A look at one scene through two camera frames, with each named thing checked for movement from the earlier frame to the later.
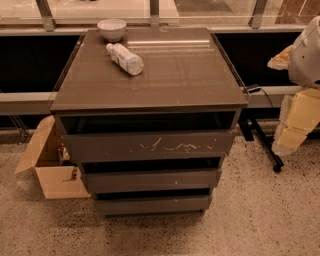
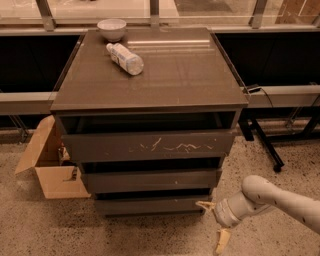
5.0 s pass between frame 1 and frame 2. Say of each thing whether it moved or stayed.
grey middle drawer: stayed
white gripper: moved
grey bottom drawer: stayed
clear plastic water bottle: stayed
